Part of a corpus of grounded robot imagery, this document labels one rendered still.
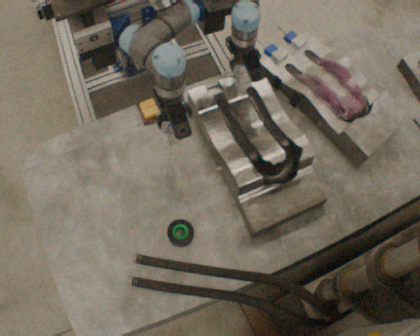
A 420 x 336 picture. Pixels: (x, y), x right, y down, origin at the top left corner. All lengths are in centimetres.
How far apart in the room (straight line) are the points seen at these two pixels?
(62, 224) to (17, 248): 94
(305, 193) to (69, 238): 75
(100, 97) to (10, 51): 91
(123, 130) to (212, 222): 43
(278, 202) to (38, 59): 190
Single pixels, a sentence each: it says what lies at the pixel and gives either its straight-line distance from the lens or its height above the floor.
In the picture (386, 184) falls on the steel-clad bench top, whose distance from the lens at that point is 159.
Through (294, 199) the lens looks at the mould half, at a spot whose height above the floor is 86.
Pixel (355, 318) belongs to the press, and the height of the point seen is 79.
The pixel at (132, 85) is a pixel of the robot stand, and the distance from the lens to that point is 232.
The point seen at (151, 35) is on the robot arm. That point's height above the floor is 128.
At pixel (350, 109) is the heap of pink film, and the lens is 155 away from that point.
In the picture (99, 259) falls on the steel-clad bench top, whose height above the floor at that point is 80.
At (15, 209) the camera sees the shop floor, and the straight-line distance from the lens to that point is 243.
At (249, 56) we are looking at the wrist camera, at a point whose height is 109.
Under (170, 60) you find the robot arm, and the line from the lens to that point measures 105.
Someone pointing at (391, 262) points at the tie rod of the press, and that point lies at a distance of 92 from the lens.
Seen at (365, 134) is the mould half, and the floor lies 91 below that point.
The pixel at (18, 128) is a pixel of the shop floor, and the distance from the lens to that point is 262.
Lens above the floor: 215
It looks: 68 degrees down
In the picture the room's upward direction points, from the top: 7 degrees clockwise
